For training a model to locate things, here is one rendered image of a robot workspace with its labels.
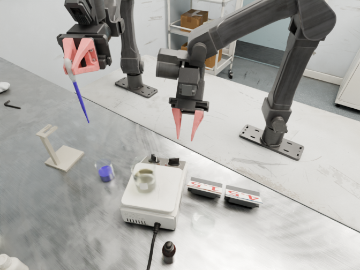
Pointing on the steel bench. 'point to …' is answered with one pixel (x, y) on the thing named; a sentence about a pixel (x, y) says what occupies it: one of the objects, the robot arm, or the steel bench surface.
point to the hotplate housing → (151, 220)
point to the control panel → (169, 165)
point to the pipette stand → (60, 157)
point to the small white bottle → (11, 263)
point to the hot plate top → (167, 182)
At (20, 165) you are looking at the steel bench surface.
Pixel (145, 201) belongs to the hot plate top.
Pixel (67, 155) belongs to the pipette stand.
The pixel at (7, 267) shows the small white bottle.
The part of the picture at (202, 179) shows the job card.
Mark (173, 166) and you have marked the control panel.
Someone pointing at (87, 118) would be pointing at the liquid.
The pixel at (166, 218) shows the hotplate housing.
